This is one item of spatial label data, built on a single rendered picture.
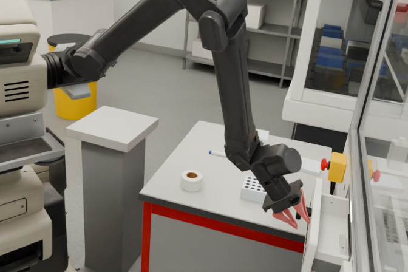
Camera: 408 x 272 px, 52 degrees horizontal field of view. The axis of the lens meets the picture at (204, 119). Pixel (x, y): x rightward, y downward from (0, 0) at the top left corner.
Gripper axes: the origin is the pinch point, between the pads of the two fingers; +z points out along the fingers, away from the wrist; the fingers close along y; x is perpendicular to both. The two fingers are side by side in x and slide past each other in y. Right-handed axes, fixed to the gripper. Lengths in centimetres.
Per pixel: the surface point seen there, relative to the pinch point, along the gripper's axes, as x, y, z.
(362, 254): -19.6, 14.9, -0.3
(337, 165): 32.2, 7.0, 5.1
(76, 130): 43, -76, -50
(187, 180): 20.2, -32.7, -17.0
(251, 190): 23.2, -17.9, -3.2
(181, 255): 14, -48, 3
